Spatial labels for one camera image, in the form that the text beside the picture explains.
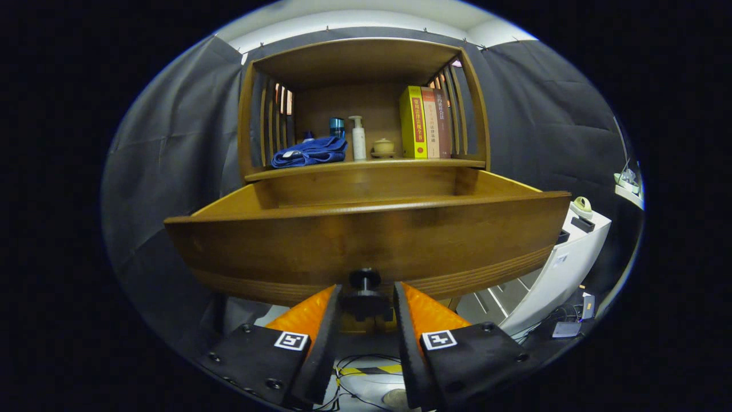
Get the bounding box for white wall shelf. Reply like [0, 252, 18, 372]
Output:
[615, 183, 645, 209]

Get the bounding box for blue towel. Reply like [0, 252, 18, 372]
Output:
[271, 136, 348, 169]

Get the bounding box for white pump bottle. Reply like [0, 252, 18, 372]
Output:
[348, 116, 367, 161]

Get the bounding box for orange and beige book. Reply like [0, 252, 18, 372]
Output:
[421, 87, 441, 159]

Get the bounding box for black floor cables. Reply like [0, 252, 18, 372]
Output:
[329, 354, 401, 411]

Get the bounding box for wooden cabinet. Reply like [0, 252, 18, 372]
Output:
[237, 37, 491, 184]

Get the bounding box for wooden drawer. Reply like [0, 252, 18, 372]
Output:
[164, 168, 572, 321]

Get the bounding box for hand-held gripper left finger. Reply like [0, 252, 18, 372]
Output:
[197, 284, 344, 410]

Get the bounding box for yellow black floor tape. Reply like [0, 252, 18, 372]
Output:
[337, 365, 404, 377]

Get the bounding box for yellow book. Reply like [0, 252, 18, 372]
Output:
[399, 86, 428, 159]

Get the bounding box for black backdrop cloth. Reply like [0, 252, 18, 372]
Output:
[102, 26, 644, 355]

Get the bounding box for wooden countertop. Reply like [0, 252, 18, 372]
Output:
[245, 154, 487, 183]

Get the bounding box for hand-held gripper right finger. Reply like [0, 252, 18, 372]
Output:
[393, 282, 541, 410]

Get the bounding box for brown book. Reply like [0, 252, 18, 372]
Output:
[433, 89, 452, 159]

